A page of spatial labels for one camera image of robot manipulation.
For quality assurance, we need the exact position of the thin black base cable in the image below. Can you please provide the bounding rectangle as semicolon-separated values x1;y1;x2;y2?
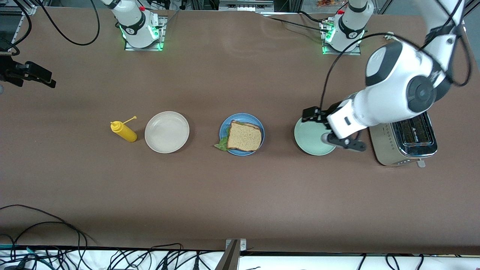
257;10;330;34

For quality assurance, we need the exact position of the beige plate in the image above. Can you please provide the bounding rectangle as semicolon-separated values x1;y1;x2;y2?
144;111;190;154

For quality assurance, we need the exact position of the aluminium frame strut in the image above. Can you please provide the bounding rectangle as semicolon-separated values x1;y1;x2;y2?
463;0;480;17

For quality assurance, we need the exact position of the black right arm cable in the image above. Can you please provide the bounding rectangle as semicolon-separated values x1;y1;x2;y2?
0;0;101;57

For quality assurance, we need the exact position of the aluminium frame profile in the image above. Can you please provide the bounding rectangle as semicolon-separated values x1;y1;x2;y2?
214;238;248;270

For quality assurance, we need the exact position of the green lettuce leaf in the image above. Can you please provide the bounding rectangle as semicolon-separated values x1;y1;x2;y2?
214;121;246;152

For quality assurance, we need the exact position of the grey metal box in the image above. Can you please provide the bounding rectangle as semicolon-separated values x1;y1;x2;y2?
219;0;274;12

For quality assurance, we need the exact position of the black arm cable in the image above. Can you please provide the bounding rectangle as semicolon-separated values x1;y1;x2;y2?
319;0;473;132
0;0;101;57

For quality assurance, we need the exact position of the blue plate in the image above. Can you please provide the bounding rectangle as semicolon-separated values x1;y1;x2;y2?
219;112;265;156

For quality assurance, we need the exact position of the aluminium side rail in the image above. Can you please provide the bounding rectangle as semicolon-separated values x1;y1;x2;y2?
7;14;24;53

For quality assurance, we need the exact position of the yellow mustard squeeze bottle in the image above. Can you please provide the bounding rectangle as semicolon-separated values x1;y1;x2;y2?
110;116;138;143

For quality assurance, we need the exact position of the black cable tangle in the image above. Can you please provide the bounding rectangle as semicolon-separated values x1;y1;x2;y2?
0;221;210;270

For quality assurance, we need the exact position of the chrome and beige toaster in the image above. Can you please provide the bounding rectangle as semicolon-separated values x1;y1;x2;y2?
368;111;438;168

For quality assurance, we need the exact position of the green plate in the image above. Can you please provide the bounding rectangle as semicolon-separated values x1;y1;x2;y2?
294;117;337;156

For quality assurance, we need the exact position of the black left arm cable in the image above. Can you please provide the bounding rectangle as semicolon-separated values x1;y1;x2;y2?
319;0;473;132

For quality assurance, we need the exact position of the long black cable loop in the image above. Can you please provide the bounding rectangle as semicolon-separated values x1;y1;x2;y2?
0;204;94;248

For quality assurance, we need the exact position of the brown bread slice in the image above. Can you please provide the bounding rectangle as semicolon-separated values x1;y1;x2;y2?
227;120;262;152

